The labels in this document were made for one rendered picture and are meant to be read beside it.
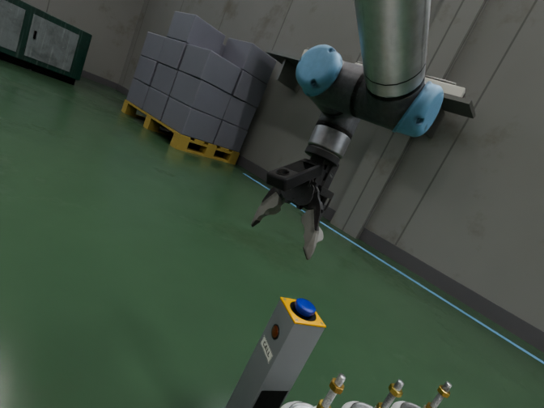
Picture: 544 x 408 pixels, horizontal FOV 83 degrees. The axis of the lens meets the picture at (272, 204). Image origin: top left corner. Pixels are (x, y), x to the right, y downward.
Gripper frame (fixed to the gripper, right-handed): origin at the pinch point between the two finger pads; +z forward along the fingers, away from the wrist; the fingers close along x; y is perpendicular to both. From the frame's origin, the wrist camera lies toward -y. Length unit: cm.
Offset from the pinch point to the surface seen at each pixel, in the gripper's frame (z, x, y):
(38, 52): -37, 470, 68
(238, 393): 30.7, -5.4, 2.9
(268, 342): 17.1, -7.6, 0.5
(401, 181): -61, 49, 232
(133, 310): 36.7, 33.1, 2.6
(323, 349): 33, -3, 53
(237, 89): -89, 236, 180
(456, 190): -68, 7, 230
